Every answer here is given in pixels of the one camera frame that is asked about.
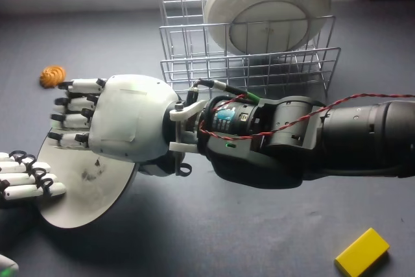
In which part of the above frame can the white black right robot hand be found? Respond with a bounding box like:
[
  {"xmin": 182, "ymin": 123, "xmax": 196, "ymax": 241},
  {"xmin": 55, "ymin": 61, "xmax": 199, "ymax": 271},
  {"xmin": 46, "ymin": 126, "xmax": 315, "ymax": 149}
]
[{"xmin": 48, "ymin": 74, "xmax": 179, "ymax": 177}]

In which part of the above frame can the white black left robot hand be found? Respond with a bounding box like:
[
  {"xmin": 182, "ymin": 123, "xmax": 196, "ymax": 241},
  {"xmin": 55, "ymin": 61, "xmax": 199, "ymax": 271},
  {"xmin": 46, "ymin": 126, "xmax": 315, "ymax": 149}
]
[{"xmin": 0, "ymin": 150, "xmax": 67, "ymax": 277}]

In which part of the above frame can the orange swirl cookie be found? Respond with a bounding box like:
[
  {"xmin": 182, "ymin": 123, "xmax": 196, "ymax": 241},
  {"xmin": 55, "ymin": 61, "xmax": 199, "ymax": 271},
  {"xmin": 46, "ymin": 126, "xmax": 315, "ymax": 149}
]
[{"xmin": 39, "ymin": 65, "xmax": 67, "ymax": 90}]

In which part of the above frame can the green and black cable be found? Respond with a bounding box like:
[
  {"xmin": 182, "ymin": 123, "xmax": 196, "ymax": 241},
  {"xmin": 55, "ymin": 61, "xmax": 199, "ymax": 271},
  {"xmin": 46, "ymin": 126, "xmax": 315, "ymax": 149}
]
[{"xmin": 186, "ymin": 78, "xmax": 264, "ymax": 104}]

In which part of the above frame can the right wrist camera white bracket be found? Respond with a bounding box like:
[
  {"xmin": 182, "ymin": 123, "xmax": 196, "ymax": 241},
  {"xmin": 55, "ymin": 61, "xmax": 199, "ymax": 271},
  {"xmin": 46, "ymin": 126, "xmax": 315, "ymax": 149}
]
[{"xmin": 168, "ymin": 100, "xmax": 208, "ymax": 177}]

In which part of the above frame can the red black twisted wire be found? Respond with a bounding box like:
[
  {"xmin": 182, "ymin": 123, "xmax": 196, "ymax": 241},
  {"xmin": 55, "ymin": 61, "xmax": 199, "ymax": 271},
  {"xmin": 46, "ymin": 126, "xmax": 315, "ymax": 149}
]
[{"xmin": 196, "ymin": 93, "xmax": 415, "ymax": 144}]

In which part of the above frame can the yellow rectangular block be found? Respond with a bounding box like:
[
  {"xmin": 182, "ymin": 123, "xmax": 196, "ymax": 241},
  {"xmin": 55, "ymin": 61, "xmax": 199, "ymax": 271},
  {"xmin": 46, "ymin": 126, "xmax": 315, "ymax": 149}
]
[{"xmin": 334, "ymin": 227, "xmax": 391, "ymax": 277}]

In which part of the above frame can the white plate with black rim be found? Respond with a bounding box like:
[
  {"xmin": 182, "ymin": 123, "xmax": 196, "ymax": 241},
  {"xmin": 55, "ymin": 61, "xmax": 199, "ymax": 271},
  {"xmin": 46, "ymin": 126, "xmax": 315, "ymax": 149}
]
[{"xmin": 36, "ymin": 127, "xmax": 139, "ymax": 228}]

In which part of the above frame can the white plate with label underneath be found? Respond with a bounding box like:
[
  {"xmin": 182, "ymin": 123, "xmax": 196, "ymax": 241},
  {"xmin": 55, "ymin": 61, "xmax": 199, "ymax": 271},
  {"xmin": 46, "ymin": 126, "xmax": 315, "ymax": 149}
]
[{"xmin": 203, "ymin": 0, "xmax": 333, "ymax": 54}]

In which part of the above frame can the silver wire dish rack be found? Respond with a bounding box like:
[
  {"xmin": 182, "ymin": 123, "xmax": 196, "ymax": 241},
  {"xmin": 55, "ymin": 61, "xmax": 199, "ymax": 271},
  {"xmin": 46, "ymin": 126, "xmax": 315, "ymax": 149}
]
[{"xmin": 155, "ymin": 0, "xmax": 342, "ymax": 99}]

